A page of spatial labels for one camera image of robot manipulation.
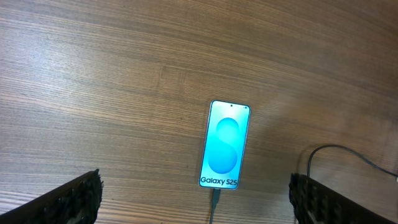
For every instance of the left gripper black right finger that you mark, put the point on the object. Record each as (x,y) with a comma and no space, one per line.
(315,203)

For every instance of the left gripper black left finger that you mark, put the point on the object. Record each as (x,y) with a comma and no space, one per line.
(77,201)

